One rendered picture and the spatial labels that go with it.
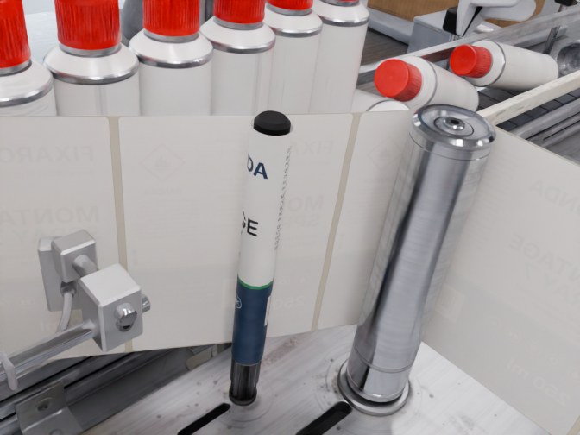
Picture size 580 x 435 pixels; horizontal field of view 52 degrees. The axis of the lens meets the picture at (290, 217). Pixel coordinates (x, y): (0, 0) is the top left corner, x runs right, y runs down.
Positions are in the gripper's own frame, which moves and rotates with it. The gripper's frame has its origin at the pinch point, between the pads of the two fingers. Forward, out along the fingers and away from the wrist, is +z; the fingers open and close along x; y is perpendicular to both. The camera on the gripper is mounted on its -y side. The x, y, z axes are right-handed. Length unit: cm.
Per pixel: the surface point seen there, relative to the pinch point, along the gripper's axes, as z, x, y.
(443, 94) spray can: 7.3, -3.7, 4.3
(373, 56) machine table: 4.3, 27.5, -26.3
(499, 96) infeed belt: 2.5, 20.6, -1.1
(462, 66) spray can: 3.2, 4.6, 0.3
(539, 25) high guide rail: -7.8, 22.9, -2.5
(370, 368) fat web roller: 24.3, -24.5, 20.0
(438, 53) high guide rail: 3.1, 3.8, -2.5
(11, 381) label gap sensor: 27, -43, 15
